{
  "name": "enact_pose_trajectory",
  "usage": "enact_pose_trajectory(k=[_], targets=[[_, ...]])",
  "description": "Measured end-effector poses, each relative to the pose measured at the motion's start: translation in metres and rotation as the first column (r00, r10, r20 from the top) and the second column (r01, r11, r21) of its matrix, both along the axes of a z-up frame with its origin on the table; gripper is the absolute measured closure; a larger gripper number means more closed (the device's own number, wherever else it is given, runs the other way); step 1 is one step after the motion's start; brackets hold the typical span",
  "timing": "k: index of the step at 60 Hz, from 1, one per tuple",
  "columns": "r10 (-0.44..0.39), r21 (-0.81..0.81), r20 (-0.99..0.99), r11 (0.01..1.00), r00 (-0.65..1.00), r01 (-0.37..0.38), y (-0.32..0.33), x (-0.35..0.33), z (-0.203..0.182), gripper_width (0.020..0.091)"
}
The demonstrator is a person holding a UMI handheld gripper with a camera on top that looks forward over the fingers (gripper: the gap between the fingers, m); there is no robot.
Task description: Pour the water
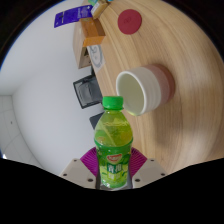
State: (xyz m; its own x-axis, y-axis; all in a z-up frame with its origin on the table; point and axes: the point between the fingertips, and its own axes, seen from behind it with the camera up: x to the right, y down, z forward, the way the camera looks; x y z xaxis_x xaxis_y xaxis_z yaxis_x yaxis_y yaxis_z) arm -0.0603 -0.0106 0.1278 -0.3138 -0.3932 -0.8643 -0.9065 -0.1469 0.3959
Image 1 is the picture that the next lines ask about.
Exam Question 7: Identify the flat round red coaster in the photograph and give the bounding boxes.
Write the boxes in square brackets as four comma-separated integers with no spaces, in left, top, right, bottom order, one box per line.
[117,8,143,36]

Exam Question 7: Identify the green drink bottle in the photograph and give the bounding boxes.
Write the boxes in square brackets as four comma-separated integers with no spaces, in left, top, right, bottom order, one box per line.
[93,95,134,191]

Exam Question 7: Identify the orange cardboard box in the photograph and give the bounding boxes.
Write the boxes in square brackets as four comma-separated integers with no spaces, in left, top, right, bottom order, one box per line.
[79,17,106,48]

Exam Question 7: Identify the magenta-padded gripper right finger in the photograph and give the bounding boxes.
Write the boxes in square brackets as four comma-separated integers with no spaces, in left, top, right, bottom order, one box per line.
[125,147,167,190]

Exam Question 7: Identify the small yellow box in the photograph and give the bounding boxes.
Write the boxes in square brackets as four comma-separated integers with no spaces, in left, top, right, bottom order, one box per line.
[90,0,111,20]

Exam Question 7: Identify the white and pink mug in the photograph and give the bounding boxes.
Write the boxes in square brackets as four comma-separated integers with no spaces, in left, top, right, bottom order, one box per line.
[115,64,176,117]

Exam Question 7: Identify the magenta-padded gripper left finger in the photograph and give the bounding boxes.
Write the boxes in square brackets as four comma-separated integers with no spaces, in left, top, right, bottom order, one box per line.
[59,147,101,190]

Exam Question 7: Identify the purple card package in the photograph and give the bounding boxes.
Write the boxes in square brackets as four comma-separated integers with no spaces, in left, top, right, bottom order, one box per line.
[53,4,94,29]

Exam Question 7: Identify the grey mesh office chair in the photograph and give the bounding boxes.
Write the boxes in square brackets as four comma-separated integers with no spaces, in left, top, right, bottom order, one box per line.
[72,66,104,110]

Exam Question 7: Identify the white paper with round print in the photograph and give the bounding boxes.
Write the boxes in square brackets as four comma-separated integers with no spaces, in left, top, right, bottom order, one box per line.
[86,43,106,71]

